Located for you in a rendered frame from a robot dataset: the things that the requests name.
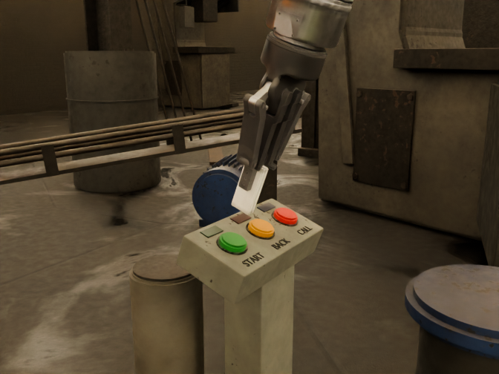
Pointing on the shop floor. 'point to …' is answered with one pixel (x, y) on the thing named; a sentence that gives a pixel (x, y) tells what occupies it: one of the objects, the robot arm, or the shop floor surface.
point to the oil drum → (113, 112)
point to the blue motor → (217, 191)
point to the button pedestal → (253, 286)
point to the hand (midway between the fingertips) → (249, 187)
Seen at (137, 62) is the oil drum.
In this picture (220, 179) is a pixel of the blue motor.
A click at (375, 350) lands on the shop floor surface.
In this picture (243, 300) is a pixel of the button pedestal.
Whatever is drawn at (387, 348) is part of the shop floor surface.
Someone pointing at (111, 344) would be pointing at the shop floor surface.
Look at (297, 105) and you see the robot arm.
